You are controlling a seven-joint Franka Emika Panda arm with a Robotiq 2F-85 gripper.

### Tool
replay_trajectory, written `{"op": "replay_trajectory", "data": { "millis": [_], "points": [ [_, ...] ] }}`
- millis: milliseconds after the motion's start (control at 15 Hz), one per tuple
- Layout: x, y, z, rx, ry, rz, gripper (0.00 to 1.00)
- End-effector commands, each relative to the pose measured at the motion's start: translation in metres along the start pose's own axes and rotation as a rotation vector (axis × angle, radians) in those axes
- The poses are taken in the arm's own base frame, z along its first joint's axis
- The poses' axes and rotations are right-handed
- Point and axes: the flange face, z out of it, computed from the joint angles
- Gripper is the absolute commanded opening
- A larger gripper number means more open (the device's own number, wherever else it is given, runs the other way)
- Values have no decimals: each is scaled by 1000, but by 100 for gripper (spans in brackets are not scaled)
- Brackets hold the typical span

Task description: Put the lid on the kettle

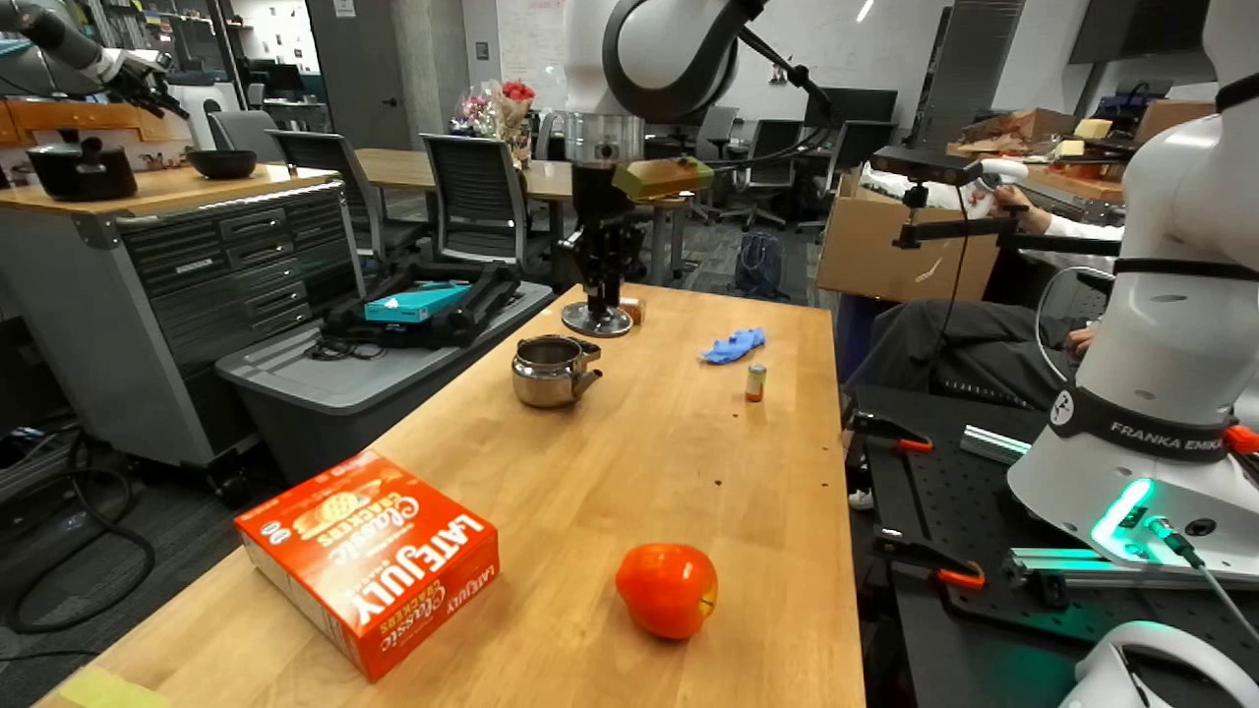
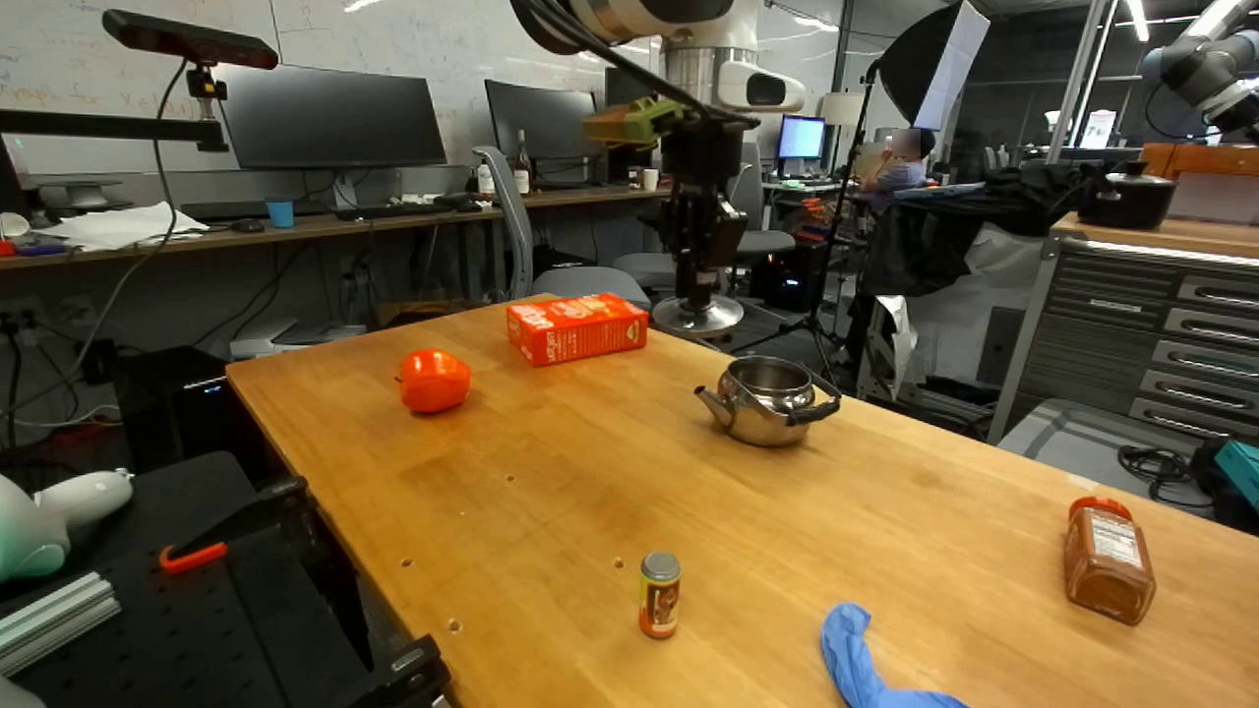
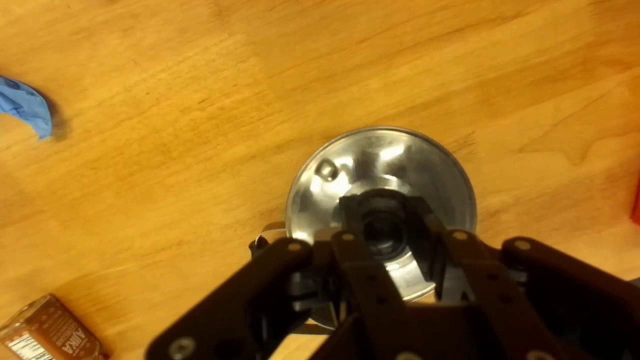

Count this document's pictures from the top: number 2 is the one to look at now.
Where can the gray curved-back chair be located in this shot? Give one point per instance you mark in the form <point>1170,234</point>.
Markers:
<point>591,284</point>

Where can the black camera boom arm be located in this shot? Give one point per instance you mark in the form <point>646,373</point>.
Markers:
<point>112,126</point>

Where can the orange wooden board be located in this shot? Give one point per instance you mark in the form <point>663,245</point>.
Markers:
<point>1202,157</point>

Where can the gray seat office chair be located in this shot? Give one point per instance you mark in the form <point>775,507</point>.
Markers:
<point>773,240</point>

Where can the long wooden desk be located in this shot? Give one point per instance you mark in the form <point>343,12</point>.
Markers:
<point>330,229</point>

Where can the black breadboard table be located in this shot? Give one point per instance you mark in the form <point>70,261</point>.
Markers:
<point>200,641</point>

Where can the black stereo camera bar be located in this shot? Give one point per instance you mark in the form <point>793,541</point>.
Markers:
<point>191,42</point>

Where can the gray drawer cabinet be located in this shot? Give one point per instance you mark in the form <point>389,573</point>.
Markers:
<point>1126,327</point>

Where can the steel kettle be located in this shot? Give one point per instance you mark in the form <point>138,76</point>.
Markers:
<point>769,406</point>

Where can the orange-brown spice bottle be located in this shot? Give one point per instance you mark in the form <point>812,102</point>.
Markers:
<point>1107,563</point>

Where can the small yellow-label jar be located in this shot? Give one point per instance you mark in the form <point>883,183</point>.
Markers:
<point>660,600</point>

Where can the black table clamp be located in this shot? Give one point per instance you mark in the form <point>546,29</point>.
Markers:
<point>406,672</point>

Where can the seated person blue shirt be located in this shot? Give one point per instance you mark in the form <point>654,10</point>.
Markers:
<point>905,165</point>

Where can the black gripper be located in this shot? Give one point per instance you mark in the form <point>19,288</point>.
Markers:
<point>707,157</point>

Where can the blue cloth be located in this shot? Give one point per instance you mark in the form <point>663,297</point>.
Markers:
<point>859,661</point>

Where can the white printed bag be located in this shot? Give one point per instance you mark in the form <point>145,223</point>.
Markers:
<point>899,342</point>

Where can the black photo softbox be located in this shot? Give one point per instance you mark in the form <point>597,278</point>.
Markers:
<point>937,61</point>

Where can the blue cup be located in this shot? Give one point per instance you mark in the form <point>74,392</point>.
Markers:
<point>280,215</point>

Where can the orange cracker box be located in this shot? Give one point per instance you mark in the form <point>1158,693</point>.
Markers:
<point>576,327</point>

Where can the white papers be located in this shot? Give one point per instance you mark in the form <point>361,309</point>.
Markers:
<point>121,225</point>

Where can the orange toy tomato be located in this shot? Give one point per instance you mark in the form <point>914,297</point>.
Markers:
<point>434,384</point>

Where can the large dark monitor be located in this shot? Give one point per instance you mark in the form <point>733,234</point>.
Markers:
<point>330,120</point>

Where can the black cloth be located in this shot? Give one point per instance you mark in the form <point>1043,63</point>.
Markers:
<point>996,223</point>

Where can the aluminium extrusion bar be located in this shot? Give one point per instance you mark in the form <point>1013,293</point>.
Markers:
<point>62,621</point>

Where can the lit computer monitor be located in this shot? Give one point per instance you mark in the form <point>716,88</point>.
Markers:
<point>804,140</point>

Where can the black computer tower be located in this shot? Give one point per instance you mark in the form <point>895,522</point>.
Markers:
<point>180,406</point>

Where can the gray background robot arm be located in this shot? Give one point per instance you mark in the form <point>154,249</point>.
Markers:
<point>1212,72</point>

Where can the teal case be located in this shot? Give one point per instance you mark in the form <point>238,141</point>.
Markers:
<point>1237,472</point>

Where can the dark desk monitor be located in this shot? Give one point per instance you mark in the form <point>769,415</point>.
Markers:
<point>542,120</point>

